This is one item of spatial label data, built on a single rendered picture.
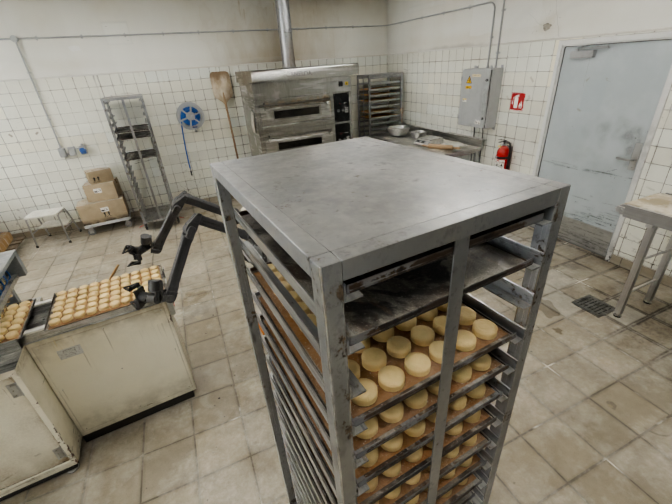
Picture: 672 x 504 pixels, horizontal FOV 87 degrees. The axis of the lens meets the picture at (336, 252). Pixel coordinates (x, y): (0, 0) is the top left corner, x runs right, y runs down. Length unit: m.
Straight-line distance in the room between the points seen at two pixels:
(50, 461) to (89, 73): 4.96
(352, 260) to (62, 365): 2.26
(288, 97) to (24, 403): 4.52
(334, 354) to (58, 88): 6.16
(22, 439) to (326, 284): 2.35
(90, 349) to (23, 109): 4.60
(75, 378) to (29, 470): 0.51
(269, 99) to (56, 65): 2.80
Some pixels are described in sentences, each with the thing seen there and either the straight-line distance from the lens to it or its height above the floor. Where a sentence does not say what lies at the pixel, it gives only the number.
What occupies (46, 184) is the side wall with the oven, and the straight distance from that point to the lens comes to 6.73.
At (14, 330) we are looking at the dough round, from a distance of 2.49.
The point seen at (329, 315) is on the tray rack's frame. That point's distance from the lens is 0.45.
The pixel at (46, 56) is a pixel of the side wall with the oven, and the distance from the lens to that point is 6.46.
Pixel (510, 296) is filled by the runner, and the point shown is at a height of 1.58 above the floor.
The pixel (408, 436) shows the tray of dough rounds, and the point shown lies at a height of 1.31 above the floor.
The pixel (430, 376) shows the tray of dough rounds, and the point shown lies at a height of 1.49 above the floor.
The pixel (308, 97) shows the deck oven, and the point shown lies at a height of 1.61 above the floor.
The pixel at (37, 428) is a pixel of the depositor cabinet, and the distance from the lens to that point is 2.60.
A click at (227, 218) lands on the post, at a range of 1.01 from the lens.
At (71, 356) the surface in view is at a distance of 2.53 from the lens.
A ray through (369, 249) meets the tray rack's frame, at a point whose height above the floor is 1.82.
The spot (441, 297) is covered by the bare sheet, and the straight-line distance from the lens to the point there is 0.62.
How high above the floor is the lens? 2.03
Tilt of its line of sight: 28 degrees down
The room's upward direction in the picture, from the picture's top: 4 degrees counter-clockwise
